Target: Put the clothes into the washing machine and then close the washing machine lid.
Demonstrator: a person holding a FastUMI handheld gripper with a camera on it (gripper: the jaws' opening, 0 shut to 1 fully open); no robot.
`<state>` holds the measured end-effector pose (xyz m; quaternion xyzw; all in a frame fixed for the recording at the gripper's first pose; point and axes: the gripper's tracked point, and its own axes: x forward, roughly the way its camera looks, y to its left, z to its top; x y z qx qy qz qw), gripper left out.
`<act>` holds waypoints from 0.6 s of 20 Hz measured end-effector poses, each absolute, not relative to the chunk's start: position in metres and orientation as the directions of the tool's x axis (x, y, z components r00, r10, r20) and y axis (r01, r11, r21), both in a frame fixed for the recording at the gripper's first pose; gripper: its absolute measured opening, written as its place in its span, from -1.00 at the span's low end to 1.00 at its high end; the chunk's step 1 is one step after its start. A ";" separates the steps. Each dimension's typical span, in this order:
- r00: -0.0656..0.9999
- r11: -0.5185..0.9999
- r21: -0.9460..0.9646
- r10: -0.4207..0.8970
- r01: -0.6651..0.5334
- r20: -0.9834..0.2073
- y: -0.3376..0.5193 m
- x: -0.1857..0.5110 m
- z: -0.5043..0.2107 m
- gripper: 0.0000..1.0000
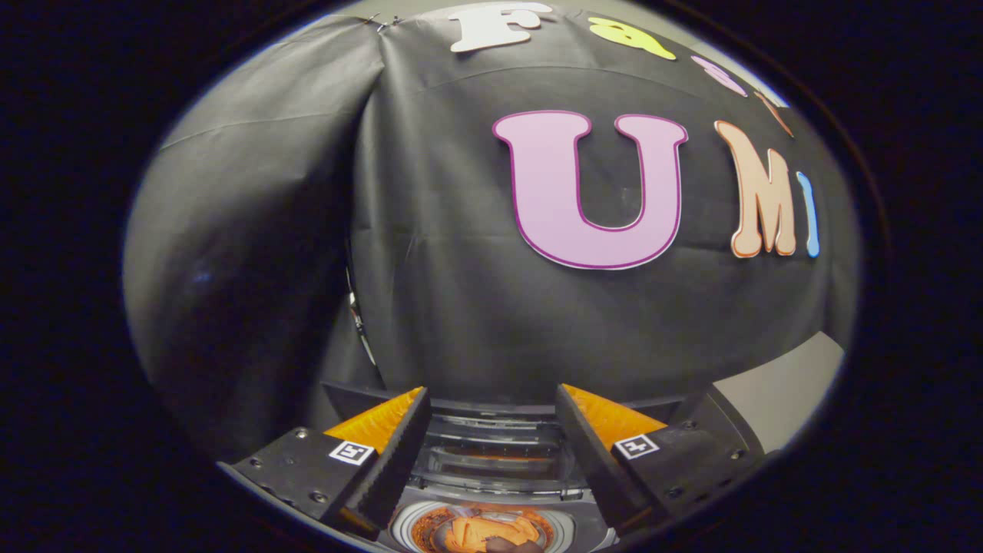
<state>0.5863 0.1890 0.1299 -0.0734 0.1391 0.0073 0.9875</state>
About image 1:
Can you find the metal backdrop stand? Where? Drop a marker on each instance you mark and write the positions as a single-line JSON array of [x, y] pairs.
[[359, 315]]

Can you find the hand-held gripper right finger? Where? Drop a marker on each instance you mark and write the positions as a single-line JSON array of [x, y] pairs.
[[591, 461]]

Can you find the beige cabinet with dark frame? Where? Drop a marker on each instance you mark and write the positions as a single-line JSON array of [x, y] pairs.
[[783, 384]]

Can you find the black backdrop cloth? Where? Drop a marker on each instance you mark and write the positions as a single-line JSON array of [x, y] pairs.
[[445, 307]]

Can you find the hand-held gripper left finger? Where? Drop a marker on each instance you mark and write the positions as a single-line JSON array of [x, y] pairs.
[[392, 461]]

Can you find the orange polo shirt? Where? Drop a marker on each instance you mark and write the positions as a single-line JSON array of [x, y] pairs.
[[476, 531]]

